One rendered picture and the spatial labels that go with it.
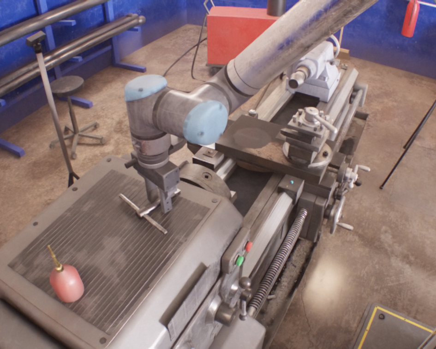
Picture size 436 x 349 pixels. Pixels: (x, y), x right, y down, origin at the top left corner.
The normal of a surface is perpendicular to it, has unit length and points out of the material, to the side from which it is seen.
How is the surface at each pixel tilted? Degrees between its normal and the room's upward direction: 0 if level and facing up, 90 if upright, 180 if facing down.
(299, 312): 0
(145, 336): 45
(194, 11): 90
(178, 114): 53
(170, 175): 90
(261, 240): 36
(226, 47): 90
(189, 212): 0
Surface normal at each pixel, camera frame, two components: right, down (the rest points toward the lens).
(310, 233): -0.47, 0.57
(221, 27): -0.14, 0.64
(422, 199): 0.00, -0.76
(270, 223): 0.51, -0.44
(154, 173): -0.70, 0.46
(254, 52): -0.78, 0.06
